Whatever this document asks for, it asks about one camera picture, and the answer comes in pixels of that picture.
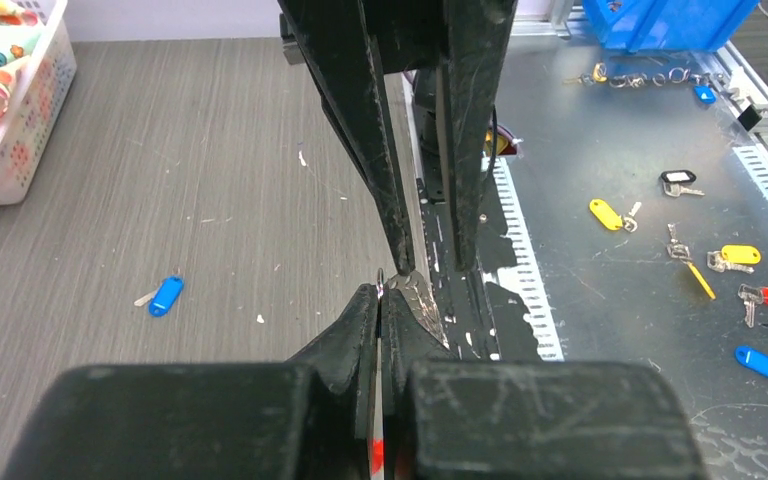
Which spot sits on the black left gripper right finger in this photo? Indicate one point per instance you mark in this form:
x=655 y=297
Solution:
x=448 y=418

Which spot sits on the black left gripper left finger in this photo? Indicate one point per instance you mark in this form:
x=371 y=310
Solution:
x=309 y=417

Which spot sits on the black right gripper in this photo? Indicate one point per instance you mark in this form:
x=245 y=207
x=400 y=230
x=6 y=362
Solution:
x=348 y=46

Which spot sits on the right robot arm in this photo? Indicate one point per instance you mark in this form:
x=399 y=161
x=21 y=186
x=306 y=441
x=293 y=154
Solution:
x=434 y=126

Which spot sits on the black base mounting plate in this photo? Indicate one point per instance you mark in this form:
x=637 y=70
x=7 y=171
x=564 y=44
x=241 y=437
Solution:
x=480 y=318

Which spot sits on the blue plastic bin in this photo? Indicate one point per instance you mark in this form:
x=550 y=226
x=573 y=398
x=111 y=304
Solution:
x=666 y=25

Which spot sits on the yellow tag key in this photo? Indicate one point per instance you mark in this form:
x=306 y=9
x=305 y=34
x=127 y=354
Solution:
x=677 y=250
x=611 y=220
x=734 y=257

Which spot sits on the yellow tag key lower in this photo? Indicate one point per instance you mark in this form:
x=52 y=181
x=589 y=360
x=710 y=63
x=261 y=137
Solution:
x=677 y=250

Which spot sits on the small blue tag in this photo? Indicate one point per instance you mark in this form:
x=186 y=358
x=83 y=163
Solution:
x=705 y=94

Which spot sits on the black tag key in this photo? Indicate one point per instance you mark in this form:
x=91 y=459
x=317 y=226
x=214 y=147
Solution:
x=676 y=183

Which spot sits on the yellow tag key right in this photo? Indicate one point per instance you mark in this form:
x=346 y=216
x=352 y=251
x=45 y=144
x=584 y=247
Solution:
x=734 y=257

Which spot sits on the white plastic basket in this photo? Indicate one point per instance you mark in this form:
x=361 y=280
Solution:
x=36 y=103

